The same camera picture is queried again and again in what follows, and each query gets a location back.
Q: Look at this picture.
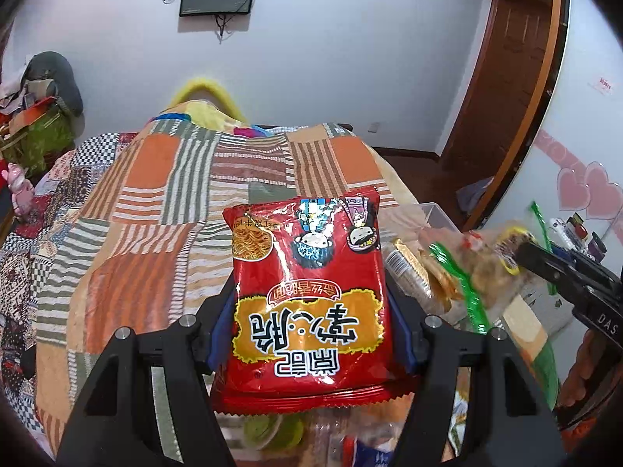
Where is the pink heart wall sticker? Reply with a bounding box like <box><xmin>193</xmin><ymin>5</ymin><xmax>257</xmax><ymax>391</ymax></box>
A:
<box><xmin>533</xmin><ymin>130</ymin><xmax>622</xmax><ymax>220</ymax></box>

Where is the brown wooden door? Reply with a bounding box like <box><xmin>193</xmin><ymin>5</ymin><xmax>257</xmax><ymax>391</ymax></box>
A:
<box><xmin>442</xmin><ymin>0</ymin><xmax>564</xmax><ymax>229</ymax></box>

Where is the clear bag with green zipper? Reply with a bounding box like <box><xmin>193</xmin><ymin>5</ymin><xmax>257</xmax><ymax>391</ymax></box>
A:
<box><xmin>418</xmin><ymin>202</ymin><xmax>555</xmax><ymax>333</ymax></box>

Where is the patchwork striped bed blanket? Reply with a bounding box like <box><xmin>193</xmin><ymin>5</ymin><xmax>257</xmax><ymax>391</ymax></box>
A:
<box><xmin>0</xmin><ymin>120</ymin><xmax>561</xmax><ymax>467</ymax></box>

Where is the clear plastic storage box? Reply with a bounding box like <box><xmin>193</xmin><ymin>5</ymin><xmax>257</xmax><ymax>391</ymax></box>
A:
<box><xmin>379</xmin><ymin>205</ymin><xmax>458</xmax><ymax>308</ymax></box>

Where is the blue red snack bag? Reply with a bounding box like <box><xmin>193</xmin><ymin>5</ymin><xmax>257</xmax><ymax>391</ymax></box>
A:
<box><xmin>340</xmin><ymin>435</ymin><xmax>395</xmax><ymax>467</ymax></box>

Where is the green patterned box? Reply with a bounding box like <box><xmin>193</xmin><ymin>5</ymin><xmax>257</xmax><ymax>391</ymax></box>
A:
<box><xmin>1</xmin><ymin>104</ymin><xmax>75</xmax><ymax>178</ymax></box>

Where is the grey cushion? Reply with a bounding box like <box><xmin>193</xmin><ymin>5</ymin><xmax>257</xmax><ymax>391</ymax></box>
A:
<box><xmin>22</xmin><ymin>51</ymin><xmax>83</xmax><ymax>118</ymax></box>

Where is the yellow plush pillow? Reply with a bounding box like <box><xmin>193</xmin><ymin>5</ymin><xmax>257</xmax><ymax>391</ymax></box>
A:
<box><xmin>165</xmin><ymin>77</ymin><xmax>248</xmax><ymax>134</ymax></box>

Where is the pink plush toy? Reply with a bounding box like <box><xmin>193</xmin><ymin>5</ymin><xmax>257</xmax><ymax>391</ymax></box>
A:
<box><xmin>1</xmin><ymin>162</ymin><xmax>35</xmax><ymax>218</ymax></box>

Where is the person's right hand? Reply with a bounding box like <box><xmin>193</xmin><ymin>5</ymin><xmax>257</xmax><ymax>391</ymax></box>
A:
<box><xmin>558</xmin><ymin>330</ymin><xmax>604</xmax><ymax>407</ymax></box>

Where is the red instant noodle packet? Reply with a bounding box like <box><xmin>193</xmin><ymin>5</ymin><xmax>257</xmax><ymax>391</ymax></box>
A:
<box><xmin>211</xmin><ymin>187</ymin><xmax>414</xmax><ymax>415</ymax></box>

